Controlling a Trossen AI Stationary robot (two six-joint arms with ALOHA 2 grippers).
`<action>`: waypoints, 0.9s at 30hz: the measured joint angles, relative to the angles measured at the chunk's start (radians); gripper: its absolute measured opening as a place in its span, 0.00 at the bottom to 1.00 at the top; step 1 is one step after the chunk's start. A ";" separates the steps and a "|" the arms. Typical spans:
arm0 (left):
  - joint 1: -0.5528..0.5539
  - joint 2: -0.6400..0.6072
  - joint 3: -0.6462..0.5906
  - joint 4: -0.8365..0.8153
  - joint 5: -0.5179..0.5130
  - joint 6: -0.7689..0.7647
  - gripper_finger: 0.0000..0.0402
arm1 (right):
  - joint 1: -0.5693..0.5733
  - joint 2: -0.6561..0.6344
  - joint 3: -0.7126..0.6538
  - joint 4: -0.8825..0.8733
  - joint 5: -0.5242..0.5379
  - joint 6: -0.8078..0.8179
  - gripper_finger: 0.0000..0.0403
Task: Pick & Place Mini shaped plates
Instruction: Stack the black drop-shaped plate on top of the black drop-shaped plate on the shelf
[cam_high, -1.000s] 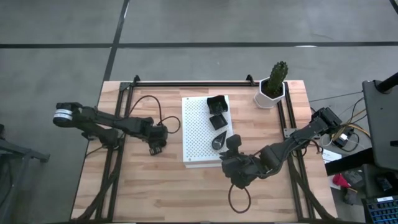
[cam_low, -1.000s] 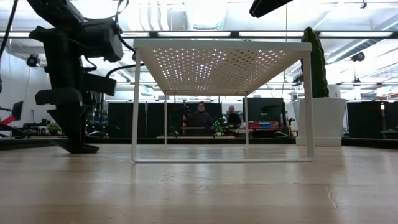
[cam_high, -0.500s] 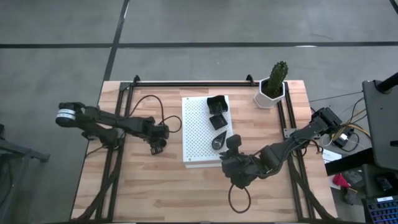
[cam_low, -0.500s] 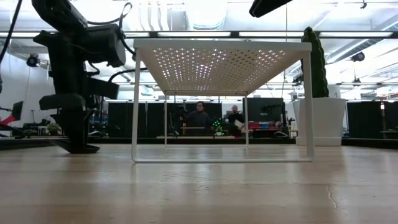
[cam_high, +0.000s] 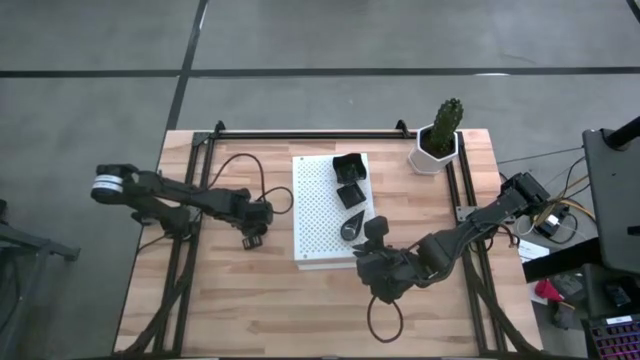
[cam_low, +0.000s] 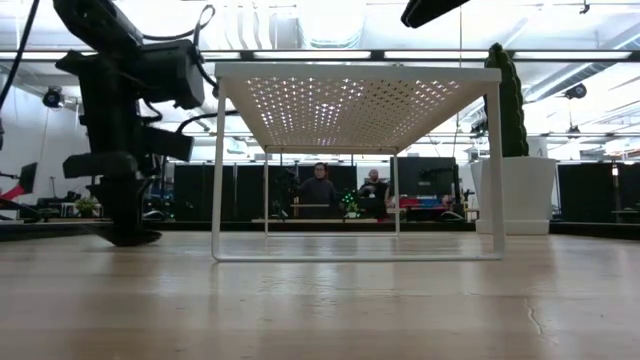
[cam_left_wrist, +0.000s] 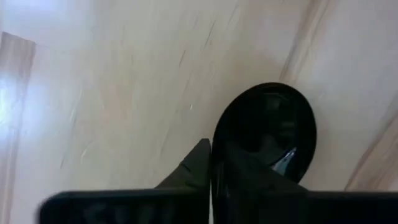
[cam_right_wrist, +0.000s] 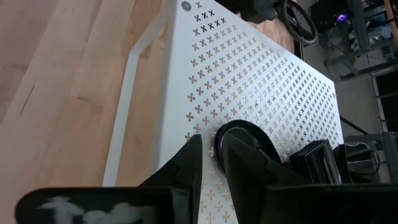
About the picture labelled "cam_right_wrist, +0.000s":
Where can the black wavy square plate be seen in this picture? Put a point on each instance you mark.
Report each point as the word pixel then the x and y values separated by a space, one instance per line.
pixel 357 165

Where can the grey metal stand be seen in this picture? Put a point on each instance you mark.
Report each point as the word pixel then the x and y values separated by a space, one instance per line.
pixel 357 40

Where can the white perforated metal shelf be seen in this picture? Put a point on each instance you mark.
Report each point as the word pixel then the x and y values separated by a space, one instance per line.
pixel 248 77

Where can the black small square plate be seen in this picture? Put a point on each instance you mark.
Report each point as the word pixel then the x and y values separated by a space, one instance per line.
pixel 297 161
pixel 323 161

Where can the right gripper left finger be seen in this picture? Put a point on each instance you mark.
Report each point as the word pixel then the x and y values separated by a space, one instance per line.
pixel 186 174

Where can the black aluminium frame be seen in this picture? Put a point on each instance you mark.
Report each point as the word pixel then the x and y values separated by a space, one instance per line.
pixel 299 49

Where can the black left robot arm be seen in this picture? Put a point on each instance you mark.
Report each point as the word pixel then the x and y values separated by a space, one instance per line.
pixel 255 7

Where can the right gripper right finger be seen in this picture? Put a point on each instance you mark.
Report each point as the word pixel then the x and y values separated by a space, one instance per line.
pixel 248 186

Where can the black teardrop plate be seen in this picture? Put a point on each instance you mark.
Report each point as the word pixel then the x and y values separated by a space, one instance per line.
pixel 248 126

